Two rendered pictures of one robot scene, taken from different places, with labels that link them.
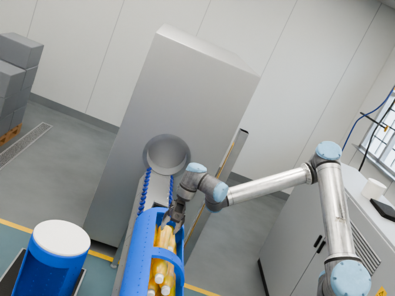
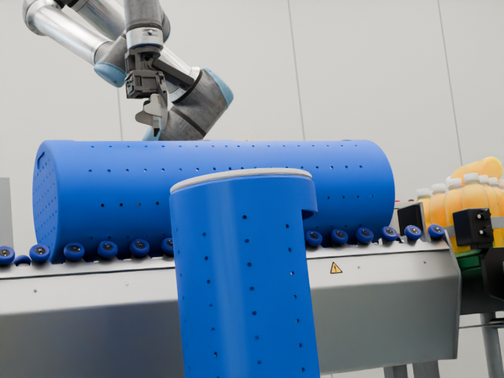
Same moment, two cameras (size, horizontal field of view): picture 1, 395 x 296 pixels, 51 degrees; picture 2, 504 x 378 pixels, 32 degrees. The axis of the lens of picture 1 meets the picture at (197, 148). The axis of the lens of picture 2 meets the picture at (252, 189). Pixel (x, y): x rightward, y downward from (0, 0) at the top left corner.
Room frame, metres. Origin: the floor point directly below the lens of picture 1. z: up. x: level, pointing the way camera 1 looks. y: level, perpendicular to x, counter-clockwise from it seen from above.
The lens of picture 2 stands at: (2.20, 2.08, 0.74)
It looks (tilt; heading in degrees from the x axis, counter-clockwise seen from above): 9 degrees up; 254
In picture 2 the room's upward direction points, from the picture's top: 6 degrees counter-clockwise
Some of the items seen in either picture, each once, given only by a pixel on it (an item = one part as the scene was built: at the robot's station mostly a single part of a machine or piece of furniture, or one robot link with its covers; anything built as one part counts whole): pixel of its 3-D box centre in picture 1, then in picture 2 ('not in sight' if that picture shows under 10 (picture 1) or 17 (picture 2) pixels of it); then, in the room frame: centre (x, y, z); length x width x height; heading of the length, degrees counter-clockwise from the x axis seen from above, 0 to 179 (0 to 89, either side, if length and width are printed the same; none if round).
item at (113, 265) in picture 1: (125, 238); not in sight; (3.09, 0.25, 0.31); 0.06 x 0.06 x 0.63; 10
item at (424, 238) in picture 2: not in sight; (411, 226); (1.10, -0.16, 0.99); 0.10 x 0.02 x 0.12; 100
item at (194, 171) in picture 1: (193, 176); (142, 10); (1.82, -0.04, 1.57); 0.10 x 0.09 x 0.12; 70
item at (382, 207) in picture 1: (387, 211); not in sight; (3.15, -1.58, 1.46); 0.32 x 0.23 x 0.04; 8
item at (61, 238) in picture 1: (62, 236); (241, 185); (1.74, 0.43, 1.03); 0.28 x 0.28 x 0.01
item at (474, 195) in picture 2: not in sight; (476, 214); (0.96, -0.05, 1.00); 0.07 x 0.07 x 0.19
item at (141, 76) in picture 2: (179, 205); (145, 74); (1.83, -0.03, 1.41); 0.09 x 0.08 x 0.12; 9
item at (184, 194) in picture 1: (185, 191); (145, 42); (1.82, -0.03, 1.49); 0.10 x 0.09 x 0.05; 99
